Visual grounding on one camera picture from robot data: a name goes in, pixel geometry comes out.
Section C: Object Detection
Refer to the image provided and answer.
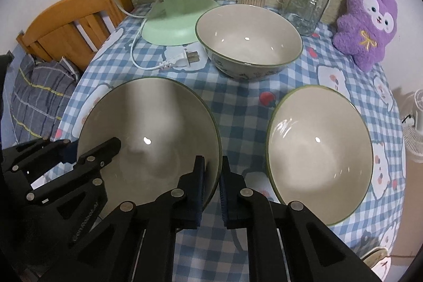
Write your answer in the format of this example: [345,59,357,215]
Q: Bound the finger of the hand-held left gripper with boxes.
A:
[3,136,79,177]
[26,137,122,205]

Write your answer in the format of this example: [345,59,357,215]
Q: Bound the dark cloth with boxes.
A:
[0,52,14,150]

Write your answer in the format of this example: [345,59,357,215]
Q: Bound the white fan power cable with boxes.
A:
[112,0,200,71]

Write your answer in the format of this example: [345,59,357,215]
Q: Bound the clear glass jar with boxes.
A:
[282,0,333,36]

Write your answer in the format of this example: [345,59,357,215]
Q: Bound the grey floral ceramic bowl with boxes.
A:
[195,4,304,80]
[265,85,374,226]
[77,77,222,220]

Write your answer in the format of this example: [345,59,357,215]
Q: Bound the beige cabinet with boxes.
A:
[393,153,423,256]

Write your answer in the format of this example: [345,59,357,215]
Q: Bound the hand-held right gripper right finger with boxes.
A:
[220,156,380,282]

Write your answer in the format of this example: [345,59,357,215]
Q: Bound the blue checked printed tablecloth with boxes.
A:
[43,3,407,282]

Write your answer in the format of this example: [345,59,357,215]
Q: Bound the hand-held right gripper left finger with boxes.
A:
[63,155,207,282]

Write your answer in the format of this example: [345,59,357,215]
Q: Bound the grey striped cloth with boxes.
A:
[10,54,81,142]

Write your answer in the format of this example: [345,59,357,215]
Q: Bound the white standing fan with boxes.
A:
[400,90,423,167]

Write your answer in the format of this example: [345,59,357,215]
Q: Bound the purple plush toy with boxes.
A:
[332,0,399,73]

